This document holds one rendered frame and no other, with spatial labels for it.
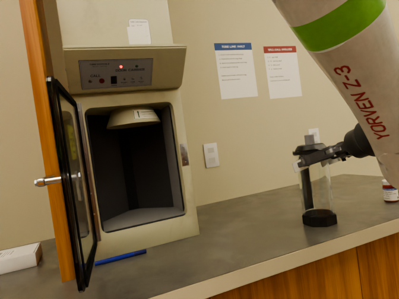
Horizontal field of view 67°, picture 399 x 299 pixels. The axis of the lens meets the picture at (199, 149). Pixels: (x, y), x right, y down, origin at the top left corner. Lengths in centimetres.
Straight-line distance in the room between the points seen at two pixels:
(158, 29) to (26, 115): 64
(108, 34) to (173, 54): 20
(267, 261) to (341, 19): 54
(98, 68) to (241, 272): 62
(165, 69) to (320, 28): 55
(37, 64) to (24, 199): 65
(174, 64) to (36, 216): 82
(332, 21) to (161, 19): 68
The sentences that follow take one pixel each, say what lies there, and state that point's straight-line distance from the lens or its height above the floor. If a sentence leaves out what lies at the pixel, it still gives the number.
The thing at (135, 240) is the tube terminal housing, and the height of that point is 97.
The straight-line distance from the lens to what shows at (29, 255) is 105.
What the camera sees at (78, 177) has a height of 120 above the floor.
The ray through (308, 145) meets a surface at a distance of 95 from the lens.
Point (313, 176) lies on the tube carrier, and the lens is 94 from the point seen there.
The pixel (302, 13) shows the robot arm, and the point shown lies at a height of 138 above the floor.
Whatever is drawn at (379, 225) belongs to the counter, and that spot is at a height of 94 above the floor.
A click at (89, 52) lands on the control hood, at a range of 84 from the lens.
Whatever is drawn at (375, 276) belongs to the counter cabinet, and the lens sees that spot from 107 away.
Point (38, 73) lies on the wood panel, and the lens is 84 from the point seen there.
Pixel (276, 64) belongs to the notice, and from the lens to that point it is 171.
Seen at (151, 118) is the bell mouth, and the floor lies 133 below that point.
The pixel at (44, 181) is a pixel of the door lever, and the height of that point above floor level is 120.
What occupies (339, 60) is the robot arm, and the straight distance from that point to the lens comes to 46.
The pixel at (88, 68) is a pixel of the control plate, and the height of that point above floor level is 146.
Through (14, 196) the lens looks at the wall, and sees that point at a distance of 136.
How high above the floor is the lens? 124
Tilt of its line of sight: 2 degrees down
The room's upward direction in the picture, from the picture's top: 8 degrees counter-clockwise
